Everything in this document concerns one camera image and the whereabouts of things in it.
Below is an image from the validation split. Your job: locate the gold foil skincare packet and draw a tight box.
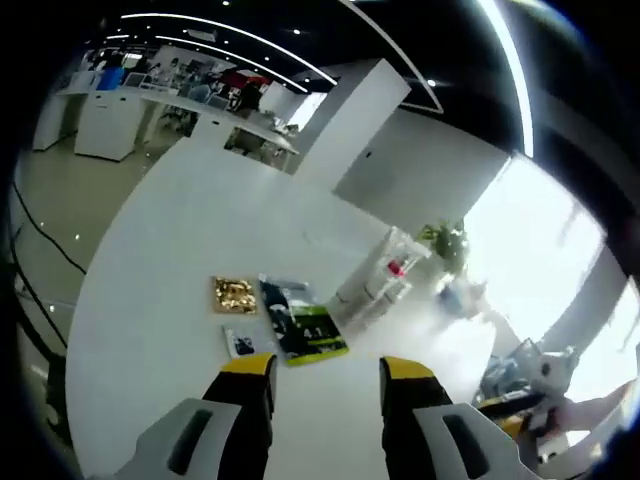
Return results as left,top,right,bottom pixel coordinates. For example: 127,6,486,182
209,275,259,317

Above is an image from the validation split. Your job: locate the potted green plant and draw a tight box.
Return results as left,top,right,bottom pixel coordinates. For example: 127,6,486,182
417,218,471,274

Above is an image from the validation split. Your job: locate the white skincare tube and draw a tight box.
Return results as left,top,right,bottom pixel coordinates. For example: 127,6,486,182
344,225,432,309

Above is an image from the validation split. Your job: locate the small white skincare bottle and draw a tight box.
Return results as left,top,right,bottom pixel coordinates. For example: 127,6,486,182
332,277,374,314

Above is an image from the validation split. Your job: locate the blue tissue box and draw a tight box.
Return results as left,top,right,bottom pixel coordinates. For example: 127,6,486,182
438,285,469,315

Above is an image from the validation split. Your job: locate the chair with draped clothing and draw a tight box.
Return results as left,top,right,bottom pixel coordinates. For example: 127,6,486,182
479,337,544,401

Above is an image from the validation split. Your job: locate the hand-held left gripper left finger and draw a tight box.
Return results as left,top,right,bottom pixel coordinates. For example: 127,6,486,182
117,352,279,480

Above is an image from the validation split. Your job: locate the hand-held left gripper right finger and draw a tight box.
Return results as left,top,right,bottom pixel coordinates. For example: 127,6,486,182
378,355,539,480

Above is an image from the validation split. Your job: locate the green black skincare sachet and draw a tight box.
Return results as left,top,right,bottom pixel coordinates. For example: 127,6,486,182
258,273,350,369

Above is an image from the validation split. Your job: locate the person's right hand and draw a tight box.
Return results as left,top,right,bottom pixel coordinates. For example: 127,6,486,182
549,397,594,436

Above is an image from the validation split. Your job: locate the long white counter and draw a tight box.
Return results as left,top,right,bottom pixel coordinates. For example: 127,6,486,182
32,82,301,169

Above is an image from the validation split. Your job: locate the white skincare bottle red collar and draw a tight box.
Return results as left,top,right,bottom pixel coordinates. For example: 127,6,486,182
372,249,416,319

